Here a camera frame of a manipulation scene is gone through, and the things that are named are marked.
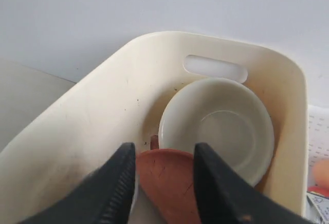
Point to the white perforated basket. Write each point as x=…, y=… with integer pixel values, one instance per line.
x=317, y=135

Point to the blue milk carton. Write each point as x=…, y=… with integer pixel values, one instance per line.
x=317, y=208

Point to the white ceramic bowl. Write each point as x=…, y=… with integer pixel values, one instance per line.
x=226, y=115

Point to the cream plastic bin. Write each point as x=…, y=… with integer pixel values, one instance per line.
x=122, y=100

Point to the brown egg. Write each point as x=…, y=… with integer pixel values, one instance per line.
x=321, y=172

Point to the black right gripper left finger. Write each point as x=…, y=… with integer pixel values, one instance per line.
x=104, y=196

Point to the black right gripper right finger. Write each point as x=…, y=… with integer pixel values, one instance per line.
x=222, y=196

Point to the brown wooden plate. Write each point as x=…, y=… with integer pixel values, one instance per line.
x=166, y=176

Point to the red toy shrimp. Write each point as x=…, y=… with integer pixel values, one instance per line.
x=318, y=191

